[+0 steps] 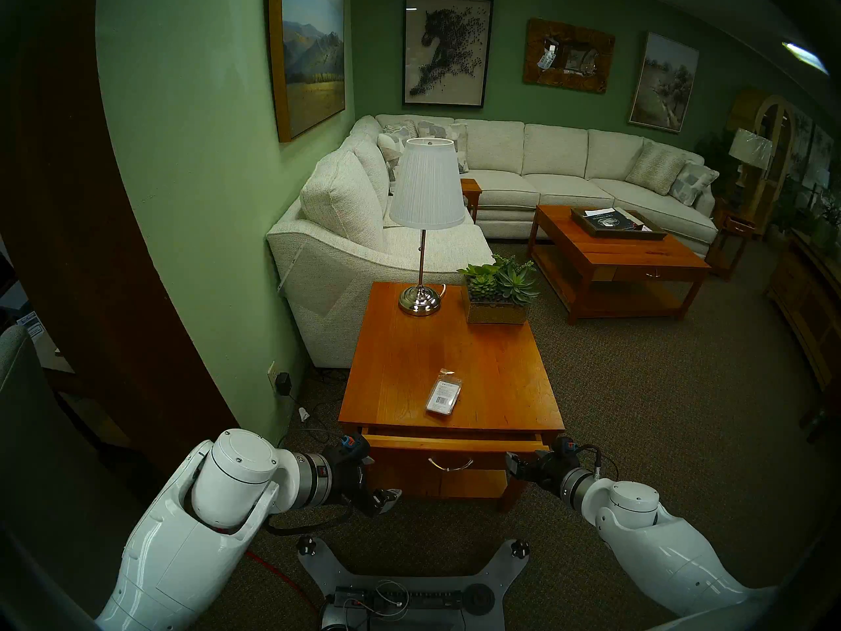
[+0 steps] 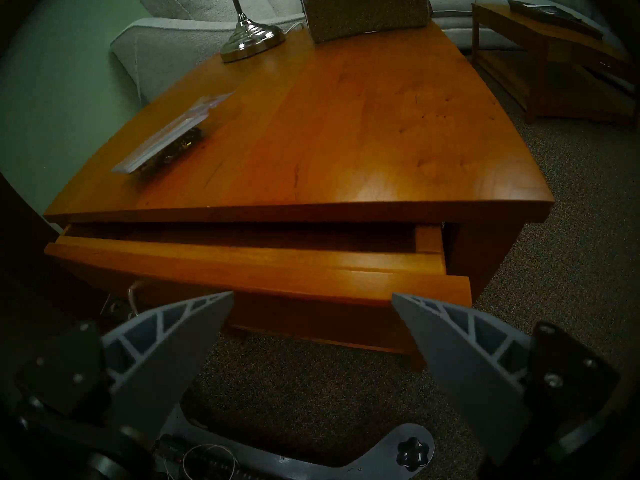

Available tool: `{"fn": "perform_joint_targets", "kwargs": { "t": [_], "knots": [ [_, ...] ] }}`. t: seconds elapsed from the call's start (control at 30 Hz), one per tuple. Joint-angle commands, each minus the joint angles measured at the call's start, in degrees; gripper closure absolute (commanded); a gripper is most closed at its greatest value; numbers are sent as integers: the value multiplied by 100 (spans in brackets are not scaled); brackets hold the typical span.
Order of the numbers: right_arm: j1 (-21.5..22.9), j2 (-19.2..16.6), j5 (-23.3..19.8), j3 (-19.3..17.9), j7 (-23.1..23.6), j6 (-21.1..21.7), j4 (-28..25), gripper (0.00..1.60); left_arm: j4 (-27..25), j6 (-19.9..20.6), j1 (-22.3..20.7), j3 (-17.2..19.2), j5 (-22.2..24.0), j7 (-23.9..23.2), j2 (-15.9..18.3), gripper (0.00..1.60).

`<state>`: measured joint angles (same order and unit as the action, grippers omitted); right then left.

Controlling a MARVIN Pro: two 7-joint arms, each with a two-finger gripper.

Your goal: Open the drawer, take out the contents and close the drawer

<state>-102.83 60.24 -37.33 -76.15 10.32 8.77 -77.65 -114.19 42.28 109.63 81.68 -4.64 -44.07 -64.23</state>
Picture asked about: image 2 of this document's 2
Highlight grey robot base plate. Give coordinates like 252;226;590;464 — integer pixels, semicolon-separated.
155;404;436;480

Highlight clear blister pack white card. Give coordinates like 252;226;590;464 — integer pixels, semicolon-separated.
111;90;236;177

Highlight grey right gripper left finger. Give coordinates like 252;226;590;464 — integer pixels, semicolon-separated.
15;291;235;438

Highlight white shade chrome table lamp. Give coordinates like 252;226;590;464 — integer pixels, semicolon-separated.
220;0;287;63

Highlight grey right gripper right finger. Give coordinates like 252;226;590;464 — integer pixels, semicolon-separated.
391;292;621;466

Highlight wooden coffee table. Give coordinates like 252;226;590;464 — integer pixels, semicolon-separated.
471;1;638;125

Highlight succulent plants in box planter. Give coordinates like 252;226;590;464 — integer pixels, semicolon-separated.
295;0;433;45

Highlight wooden drawer with metal handle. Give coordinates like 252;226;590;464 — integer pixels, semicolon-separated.
44;224;473;370

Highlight cream sectional sofa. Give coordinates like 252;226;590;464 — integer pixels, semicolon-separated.
110;0;601;102

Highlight orange wooden end table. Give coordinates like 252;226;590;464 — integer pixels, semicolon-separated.
44;19;557;305

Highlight dark wooden serving tray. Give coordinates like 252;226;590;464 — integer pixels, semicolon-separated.
507;0;603;40

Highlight black star knob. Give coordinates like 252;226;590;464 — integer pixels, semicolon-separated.
396;436;432;472

